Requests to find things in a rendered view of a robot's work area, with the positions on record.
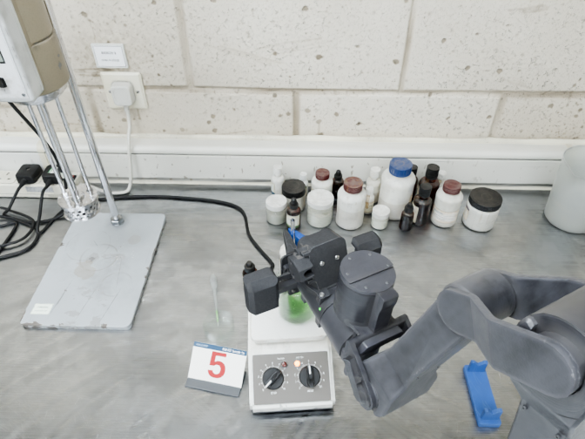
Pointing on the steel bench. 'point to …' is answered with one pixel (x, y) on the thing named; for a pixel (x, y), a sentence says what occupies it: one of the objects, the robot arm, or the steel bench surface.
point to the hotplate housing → (285, 353)
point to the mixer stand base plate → (97, 274)
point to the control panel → (297, 394)
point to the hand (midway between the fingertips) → (297, 246)
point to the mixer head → (30, 54)
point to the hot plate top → (268, 325)
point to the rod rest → (481, 395)
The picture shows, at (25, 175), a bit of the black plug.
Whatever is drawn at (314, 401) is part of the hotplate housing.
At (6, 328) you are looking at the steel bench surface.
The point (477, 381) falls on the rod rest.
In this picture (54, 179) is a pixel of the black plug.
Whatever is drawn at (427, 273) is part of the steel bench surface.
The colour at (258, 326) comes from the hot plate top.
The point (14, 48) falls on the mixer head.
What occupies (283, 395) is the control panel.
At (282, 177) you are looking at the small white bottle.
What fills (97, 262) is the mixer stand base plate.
